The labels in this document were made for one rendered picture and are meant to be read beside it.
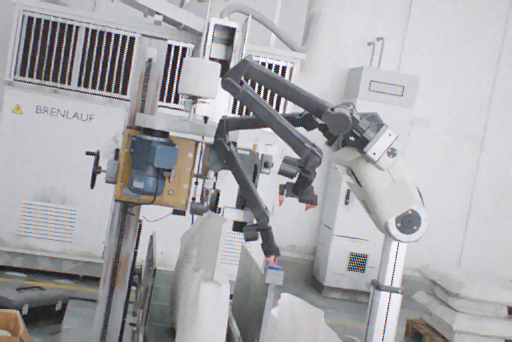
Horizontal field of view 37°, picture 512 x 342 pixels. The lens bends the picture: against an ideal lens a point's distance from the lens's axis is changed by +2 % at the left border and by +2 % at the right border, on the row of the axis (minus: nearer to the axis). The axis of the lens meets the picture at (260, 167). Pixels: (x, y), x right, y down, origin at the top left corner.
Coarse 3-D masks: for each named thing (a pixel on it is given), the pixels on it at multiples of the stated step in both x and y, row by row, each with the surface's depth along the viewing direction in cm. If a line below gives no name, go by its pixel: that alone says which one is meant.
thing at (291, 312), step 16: (288, 304) 166; (304, 304) 164; (272, 320) 151; (288, 320) 166; (304, 320) 164; (320, 320) 159; (272, 336) 150; (288, 336) 142; (304, 336) 163; (320, 336) 154; (336, 336) 148
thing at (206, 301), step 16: (208, 224) 302; (224, 224) 300; (208, 240) 300; (208, 256) 298; (192, 272) 317; (208, 272) 296; (224, 272) 312; (192, 288) 300; (208, 288) 296; (224, 288) 297; (192, 304) 298; (208, 304) 294; (224, 304) 296; (192, 320) 296; (208, 320) 294; (224, 320) 297; (176, 336) 319; (192, 336) 295; (208, 336) 294; (224, 336) 299
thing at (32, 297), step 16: (16, 288) 476; (32, 288) 486; (48, 288) 492; (0, 304) 463; (16, 304) 459; (32, 304) 468; (48, 304) 478; (64, 304) 489; (32, 320) 471; (48, 320) 481
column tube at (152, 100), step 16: (144, 48) 337; (160, 48) 338; (144, 64) 337; (160, 64) 338; (144, 80) 338; (160, 80) 339; (128, 112) 338; (144, 112) 339; (128, 128) 338; (112, 208) 341; (128, 208) 341; (112, 224) 341; (128, 224) 342; (112, 240) 341; (128, 240) 342; (112, 256) 342; (128, 256) 343; (112, 272) 342; (128, 272) 343; (96, 304) 343; (112, 304) 343; (96, 320) 343; (112, 320) 344; (96, 336) 343; (112, 336) 344
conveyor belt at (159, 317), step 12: (156, 276) 494; (168, 276) 500; (156, 288) 461; (168, 288) 466; (156, 300) 433; (168, 300) 437; (156, 312) 407; (168, 312) 411; (156, 324) 385; (168, 324) 389; (156, 336) 365; (168, 336) 368
